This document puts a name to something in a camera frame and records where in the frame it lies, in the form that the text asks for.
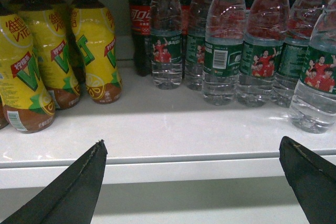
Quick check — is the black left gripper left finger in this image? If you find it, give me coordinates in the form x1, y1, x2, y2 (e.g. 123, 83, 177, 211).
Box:
2, 140, 108, 223

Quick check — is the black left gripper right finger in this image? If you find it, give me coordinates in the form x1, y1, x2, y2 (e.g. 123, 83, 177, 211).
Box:
279, 136, 335, 223

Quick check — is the rightmost near water bottle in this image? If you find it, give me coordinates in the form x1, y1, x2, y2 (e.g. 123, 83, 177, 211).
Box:
289, 0, 335, 134

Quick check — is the barcode-facing water bottle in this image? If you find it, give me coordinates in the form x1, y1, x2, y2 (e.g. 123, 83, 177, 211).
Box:
202, 0, 247, 105

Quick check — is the small far-left water bottle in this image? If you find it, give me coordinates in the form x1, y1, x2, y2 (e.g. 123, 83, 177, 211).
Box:
150, 0, 182, 90

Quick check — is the front-left lemon tea bottle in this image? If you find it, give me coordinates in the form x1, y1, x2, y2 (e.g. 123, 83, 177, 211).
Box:
1, 6, 55, 133

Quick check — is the middle lemon tea bottle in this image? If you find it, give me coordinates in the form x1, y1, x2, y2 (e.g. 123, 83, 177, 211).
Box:
18, 0, 80, 110

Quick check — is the right lemon tea bottle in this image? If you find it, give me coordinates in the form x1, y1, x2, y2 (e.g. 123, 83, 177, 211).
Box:
71, 0, 122, 104

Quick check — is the cola bottle red label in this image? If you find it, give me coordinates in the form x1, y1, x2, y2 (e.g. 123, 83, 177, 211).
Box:
128, 0, 152, 77

